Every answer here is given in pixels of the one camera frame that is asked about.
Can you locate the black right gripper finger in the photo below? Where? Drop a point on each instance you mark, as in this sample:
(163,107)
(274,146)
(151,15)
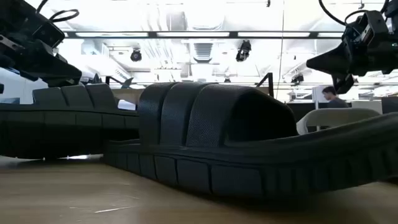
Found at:
(334,60)
(343,83)

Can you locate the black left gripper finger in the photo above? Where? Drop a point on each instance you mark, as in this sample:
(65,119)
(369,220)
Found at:
(14,69)
(56,68)

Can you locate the black rubber slide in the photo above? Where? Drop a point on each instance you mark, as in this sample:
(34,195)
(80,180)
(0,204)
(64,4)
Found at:
(233,161)
(62,130)

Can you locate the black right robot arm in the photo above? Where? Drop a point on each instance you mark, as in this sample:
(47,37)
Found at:
(392,12)

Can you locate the person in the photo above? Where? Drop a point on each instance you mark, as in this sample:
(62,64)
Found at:
(334,101)

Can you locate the white rubber slide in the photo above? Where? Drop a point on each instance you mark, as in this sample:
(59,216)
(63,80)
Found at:
(335,116)

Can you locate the black ceiling spotlight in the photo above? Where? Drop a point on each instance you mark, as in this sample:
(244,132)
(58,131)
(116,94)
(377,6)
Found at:
(297,79)
(243,50)
(136,55)

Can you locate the black ceiling light beam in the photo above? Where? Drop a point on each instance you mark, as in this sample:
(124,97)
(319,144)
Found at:
(192,34)

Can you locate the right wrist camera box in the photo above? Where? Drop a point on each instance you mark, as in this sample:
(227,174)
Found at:
(373,26)

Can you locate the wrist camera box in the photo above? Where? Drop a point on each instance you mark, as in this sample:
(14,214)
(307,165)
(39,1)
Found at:
(49,33)
(373,26)

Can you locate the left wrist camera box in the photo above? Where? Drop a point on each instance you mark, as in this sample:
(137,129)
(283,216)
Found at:
(49,33)

